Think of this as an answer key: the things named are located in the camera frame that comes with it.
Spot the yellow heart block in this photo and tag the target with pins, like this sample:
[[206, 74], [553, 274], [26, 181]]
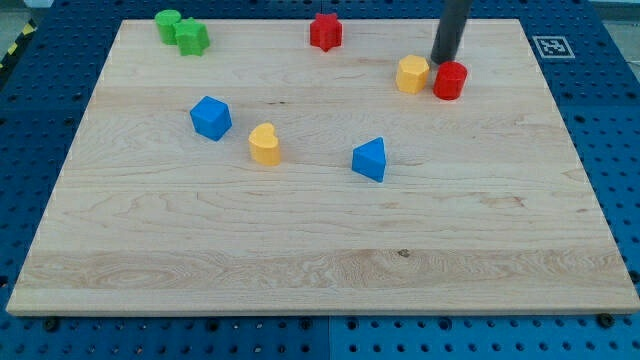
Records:
[[264, 145]]

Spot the yellow hexagon block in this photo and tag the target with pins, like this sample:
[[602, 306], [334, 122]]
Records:
[[412, 74]]

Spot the red cylinder block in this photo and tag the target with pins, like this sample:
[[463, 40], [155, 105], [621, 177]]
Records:
[[450, 80]]

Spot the black bolt front right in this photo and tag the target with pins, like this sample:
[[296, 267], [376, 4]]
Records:
[[605, 320]]

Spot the white fiducial marker tag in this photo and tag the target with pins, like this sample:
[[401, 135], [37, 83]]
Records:
[[553, 47]]

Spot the black bolt front left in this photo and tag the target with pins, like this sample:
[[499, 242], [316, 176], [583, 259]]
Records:
[[51, 324]]

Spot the black bolt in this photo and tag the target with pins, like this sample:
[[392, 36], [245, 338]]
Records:
[[605, 320], [51, 324]]

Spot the light wooden board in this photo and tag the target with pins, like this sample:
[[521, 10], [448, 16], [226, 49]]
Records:
[[485, 208]]

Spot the blue cube block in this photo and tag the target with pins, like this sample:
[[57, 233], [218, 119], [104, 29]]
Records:
[[211, 118]]

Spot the green cylinder block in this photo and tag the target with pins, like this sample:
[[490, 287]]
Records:
[[165, 21]]

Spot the red star block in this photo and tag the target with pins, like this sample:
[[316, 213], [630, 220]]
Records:
[[326, 31]]

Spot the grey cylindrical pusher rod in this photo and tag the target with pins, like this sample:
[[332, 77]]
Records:
[[450, 30]]

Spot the blue triangle block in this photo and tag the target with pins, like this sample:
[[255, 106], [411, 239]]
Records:
[[369, 159]]

